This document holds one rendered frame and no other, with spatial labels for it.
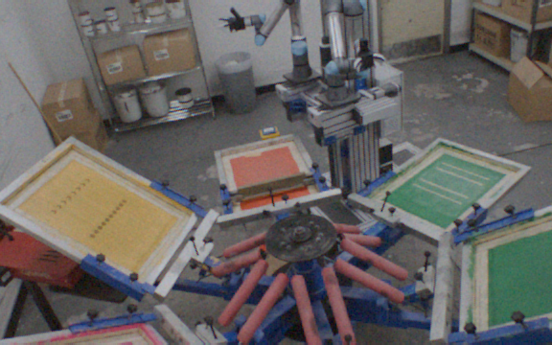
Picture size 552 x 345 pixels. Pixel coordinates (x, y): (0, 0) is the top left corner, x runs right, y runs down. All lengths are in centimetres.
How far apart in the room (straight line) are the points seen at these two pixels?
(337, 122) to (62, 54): 403
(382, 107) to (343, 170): 72
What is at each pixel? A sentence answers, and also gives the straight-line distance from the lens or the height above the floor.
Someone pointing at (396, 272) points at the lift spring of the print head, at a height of 112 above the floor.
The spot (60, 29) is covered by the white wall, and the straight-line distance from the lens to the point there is 641.
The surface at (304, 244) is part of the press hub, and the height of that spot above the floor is 131.
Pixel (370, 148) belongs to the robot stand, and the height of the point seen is 70.
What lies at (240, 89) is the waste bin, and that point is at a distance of 602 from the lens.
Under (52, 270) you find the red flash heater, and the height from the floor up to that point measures 110.
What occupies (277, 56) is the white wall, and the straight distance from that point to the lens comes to 652.
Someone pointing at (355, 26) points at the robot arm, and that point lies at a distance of 310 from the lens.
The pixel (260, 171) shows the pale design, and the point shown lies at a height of 96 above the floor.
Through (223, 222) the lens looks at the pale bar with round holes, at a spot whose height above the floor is 103.
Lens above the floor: 263
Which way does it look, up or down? 32 degrees down
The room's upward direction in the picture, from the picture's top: 9 degrees counter-clockwise
